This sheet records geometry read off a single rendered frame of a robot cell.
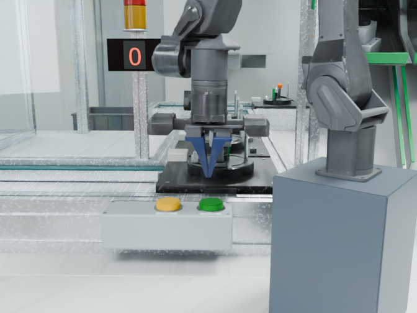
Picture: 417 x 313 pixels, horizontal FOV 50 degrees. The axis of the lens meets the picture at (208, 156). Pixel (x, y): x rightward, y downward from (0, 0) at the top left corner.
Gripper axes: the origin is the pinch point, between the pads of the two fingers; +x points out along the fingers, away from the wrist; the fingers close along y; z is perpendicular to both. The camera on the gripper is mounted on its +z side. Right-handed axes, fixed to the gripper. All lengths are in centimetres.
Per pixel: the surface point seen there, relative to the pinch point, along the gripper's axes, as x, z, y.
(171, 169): 7.9, 20.6, 8.2
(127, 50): -16.4, 30.4, 18.7
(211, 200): 7.4, -0.4, -0.6
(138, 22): -22.3, 30.8, 16.2
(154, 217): 9.0, -4.0, 8.3
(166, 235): 12.1, -4.1, 6.4
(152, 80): 24, 544, 89
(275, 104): 8, 148, -29
